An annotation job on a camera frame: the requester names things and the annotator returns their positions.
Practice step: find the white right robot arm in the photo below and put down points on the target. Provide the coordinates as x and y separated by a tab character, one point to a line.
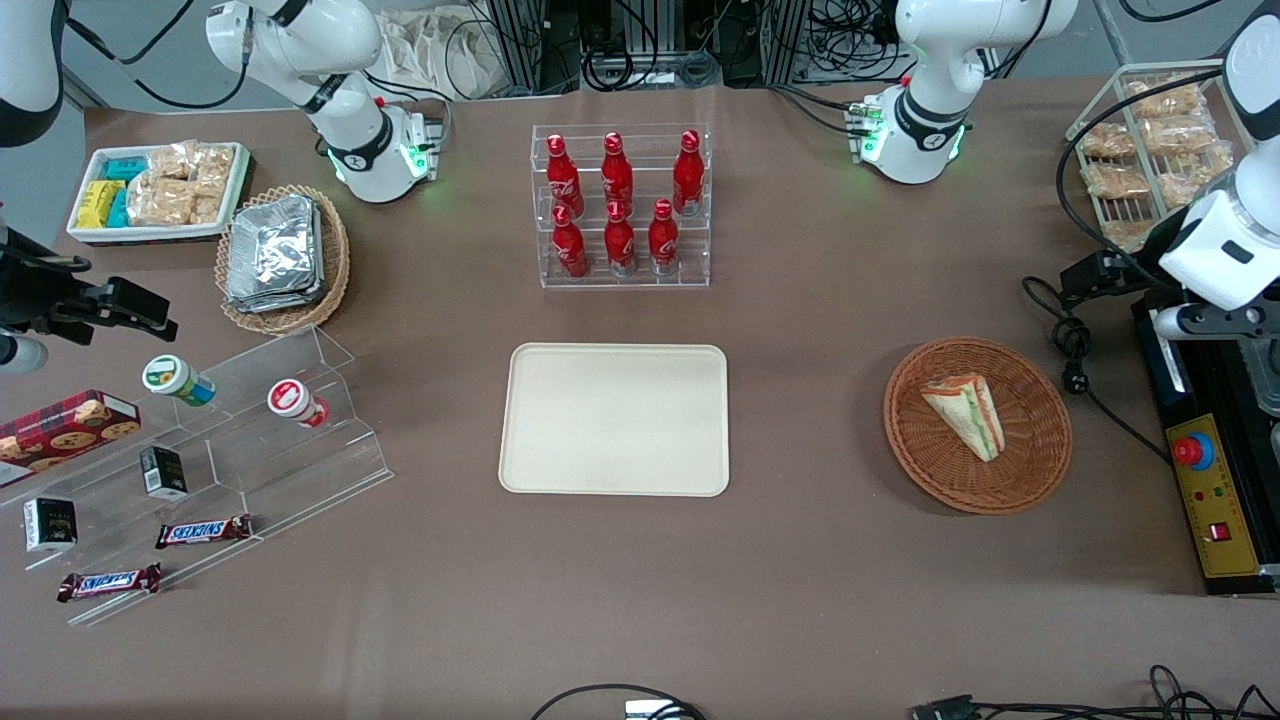
345	130

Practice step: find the round brown wicker basket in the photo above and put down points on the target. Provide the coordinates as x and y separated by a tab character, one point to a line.
930	470

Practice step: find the teal snack packet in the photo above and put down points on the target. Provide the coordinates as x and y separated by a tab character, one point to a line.
125	168
120	210

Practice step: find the clear pack of crackers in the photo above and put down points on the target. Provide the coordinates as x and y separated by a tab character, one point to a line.
215	162
160	202
207	202
172	160

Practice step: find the brown Snickers bar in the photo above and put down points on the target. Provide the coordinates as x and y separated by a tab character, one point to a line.
110	582
203	532

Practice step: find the yellow snack packet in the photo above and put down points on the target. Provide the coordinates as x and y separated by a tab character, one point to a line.
98	203

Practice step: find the small black box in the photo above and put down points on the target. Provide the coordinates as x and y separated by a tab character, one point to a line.
163	473
50	525

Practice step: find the white rectangular snack bin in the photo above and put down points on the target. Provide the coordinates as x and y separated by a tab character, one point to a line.
150	234

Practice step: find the bagged brown pastry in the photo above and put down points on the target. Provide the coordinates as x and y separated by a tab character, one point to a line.
1185	182
1165	98
1125	236
1115	182
1178	134
1107	141

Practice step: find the clear plastic container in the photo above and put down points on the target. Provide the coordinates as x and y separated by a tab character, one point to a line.
1265	380

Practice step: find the red lid snack cup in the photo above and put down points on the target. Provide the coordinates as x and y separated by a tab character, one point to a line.
290	400

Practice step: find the triangular sandwich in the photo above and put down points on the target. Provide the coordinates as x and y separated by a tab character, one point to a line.
965	410

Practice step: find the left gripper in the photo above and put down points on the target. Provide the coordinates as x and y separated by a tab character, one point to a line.
1122	270

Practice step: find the clear acrylic bottle rack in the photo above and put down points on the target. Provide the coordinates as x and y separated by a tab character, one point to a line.
640	282

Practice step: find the stack of foil containers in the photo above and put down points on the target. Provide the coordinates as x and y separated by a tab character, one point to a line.
275	255

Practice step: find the red plaid cookie box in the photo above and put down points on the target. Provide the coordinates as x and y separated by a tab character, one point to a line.
60	435

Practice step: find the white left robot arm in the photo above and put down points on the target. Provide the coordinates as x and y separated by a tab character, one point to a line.
930	60

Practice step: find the red cola bottle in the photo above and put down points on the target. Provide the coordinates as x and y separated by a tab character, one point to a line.
663	243
620	245
562	180
617	178
687	178
570	250

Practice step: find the green lid snack cup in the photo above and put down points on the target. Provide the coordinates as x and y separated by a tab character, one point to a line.
170	378

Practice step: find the small white device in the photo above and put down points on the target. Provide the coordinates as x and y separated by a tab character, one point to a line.
652	710

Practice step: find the red emergency stop button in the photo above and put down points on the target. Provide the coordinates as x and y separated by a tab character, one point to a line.
1190	452

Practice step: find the clear acrylic stepped stand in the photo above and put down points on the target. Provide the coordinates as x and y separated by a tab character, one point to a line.
300	480

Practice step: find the white cloth bag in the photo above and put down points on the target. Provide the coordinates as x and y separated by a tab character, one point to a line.
430	50

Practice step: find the oval tan wicker basket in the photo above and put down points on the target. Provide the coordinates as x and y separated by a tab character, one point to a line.
335	260

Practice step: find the beige plastic tray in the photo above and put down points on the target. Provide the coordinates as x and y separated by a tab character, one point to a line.
600	420

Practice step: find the aluminium frame post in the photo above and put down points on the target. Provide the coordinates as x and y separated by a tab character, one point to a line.
790	40
525	45

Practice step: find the black yellow control box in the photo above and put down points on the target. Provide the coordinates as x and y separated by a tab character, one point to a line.
1215	520

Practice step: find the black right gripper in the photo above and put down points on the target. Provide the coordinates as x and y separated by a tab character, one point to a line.
40	291

